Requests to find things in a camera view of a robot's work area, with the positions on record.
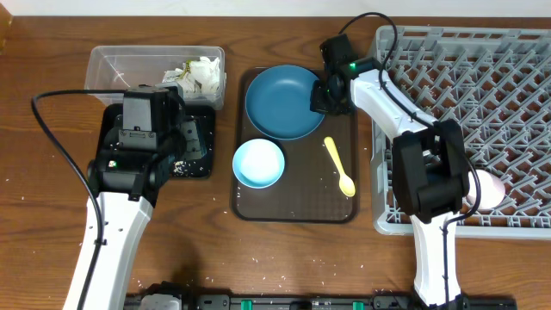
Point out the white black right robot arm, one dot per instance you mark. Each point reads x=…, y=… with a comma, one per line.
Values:
x=431, y=172

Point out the yellow plastic spoon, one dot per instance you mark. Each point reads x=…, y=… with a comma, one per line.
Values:
x=345, y=183

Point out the grey dishwasher rack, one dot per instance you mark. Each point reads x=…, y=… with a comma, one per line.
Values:
x=495, y=82

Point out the white tissue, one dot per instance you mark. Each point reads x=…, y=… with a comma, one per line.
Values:
x=206, y=73

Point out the light blue rice bowl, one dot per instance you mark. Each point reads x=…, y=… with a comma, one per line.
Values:
x=258, y=163

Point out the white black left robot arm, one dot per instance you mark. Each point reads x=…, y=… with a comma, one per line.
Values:
x=117, y=215

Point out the dark brown serving tray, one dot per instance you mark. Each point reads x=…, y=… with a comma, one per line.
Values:
x=308, y=189

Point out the pink cup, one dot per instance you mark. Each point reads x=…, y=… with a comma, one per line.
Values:
x=492, y=190

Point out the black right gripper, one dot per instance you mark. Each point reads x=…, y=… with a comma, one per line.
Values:
x=321, y=100

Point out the clear plastic waste bin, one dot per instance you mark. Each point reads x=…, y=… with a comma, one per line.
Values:
x=127, y=67

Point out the dark blue plate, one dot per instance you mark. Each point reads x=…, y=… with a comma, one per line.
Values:
x=277, y=102

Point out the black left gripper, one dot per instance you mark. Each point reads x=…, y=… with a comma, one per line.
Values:
x=189, y=139

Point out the black rectangular tray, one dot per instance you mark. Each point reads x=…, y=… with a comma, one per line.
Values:
x=201, y=169

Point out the white rice pile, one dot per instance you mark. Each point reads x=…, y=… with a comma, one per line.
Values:
x=181, y=169

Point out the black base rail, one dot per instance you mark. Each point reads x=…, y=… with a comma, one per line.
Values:
x=167, y=296

